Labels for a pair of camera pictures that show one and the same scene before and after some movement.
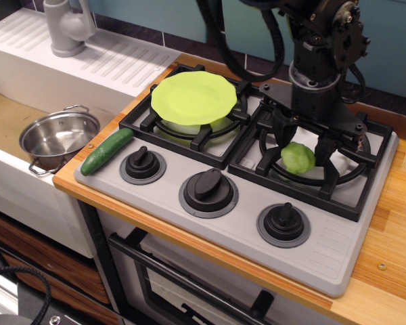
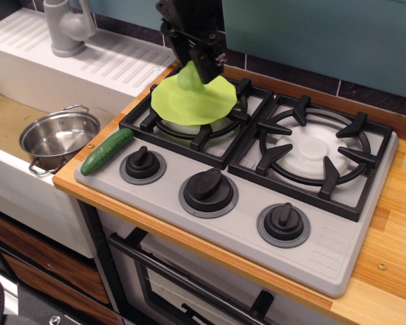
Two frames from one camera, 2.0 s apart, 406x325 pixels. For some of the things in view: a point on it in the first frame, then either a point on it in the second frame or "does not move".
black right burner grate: (339, 183) does not move
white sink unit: (25, 76) does not move
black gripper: (321, 110) -> (199, 22)
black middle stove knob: (208, 194) does not move
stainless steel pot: (53, 140) does not move
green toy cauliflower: (298, 158) -> (189, 78)
